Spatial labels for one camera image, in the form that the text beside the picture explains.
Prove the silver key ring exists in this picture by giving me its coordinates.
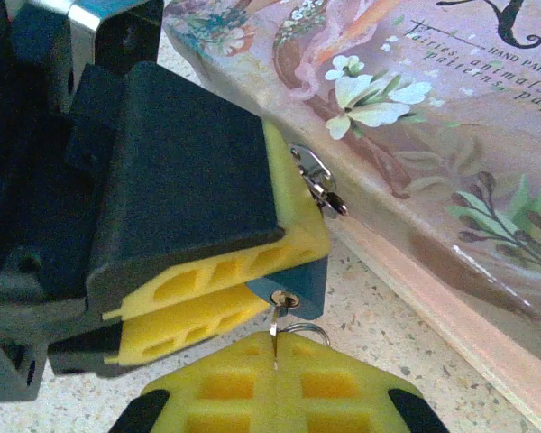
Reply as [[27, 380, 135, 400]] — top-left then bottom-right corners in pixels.
[[280, 320, 332, 350]]

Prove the silver keyring clasp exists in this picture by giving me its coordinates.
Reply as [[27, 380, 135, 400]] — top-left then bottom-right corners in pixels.
[[289, 143, 350, 219]]

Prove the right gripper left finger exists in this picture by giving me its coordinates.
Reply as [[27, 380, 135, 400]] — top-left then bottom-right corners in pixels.
[[111, 332, 279, 433]]

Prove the small silver key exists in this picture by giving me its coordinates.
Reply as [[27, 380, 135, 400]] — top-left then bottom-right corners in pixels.
[[267, 300, 285, 373]]

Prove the pink floral printed box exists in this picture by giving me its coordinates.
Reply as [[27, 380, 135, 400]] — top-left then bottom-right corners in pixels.
[[160, 0, 541, 433]]

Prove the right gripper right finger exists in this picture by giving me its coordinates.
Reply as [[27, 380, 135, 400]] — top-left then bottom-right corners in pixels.
[[274, 334, 451, 433]]

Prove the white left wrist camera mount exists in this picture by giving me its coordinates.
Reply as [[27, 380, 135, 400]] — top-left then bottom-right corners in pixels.
[[0, 315, 51, 403]]

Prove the small blue padlock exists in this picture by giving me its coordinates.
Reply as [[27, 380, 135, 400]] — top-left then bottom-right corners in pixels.
[[244, 258, 329, 319]]

